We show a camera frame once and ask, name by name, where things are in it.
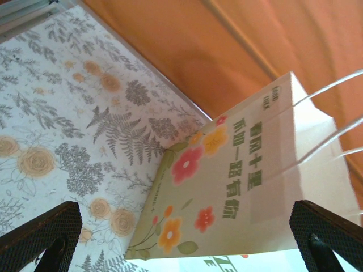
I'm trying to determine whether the aluminium table edge rail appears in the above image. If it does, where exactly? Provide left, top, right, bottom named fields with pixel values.
left=0, top=0, right=73, bottom=37

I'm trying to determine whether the white printed paper bag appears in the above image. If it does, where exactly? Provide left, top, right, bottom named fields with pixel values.
left=124, top=69, right=363, bottom=261

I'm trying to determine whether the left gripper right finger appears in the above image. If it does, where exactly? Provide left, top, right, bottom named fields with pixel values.
left=289, top=199, right=363, bottom=272

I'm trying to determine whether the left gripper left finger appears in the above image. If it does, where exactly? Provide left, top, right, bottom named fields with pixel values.
left=0, top=200, right=83, bottom=272

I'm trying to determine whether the floral tablecloth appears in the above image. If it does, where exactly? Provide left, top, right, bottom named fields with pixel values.
left=0, top=5, right=212, bottom=272

